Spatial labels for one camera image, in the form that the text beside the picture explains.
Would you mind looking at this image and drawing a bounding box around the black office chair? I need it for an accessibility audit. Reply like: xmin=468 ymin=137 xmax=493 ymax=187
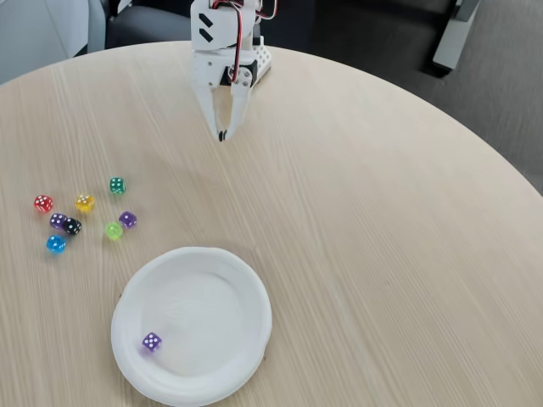
xmin=104 ymin=0 xmax=192 ymax=50

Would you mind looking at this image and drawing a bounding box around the white paper plate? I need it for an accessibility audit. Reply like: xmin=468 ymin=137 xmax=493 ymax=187
xmin=110 ymin=246 xmax=273 ymax=407

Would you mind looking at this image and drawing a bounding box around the grey desk leg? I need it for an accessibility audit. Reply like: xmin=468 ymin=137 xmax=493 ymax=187
xmin=432 ymin=0 xmax=483 ymax=77

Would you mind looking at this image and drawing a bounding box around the red black servo cable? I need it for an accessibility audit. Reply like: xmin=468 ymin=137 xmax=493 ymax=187
xmin=254 ymin=0 xmax=279 ymax=20
xmin=210 ymin=0 xmax=249 ymax=84

